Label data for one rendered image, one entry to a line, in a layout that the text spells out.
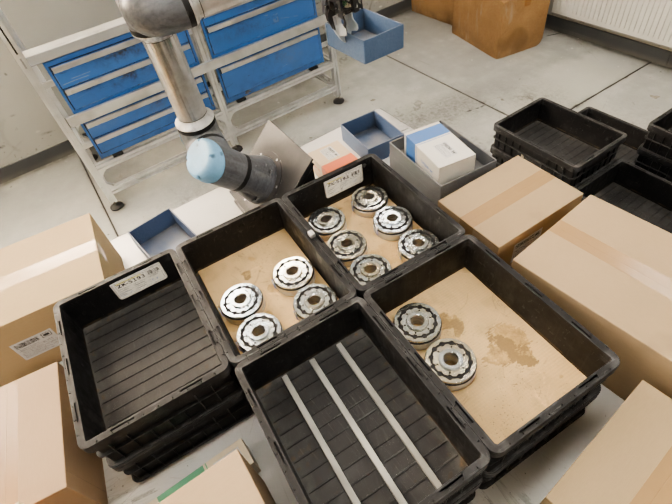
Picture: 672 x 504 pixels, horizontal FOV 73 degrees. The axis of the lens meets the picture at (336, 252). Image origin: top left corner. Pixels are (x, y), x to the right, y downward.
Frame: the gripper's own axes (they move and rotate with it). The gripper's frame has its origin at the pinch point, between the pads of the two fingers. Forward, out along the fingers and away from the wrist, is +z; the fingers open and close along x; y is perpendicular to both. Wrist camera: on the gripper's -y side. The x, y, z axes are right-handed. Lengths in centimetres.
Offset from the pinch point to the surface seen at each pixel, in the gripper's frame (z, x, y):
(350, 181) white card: 22.5, -23.9, 31.1
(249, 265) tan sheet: 24, -61, 36
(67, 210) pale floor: 102, -127, -158
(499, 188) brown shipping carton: 27, 6, 59
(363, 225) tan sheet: 27, -29, 44
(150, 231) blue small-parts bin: 33, -80, -8
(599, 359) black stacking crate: 20, -19, 107
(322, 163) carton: 33.4, -20.4, 5.8
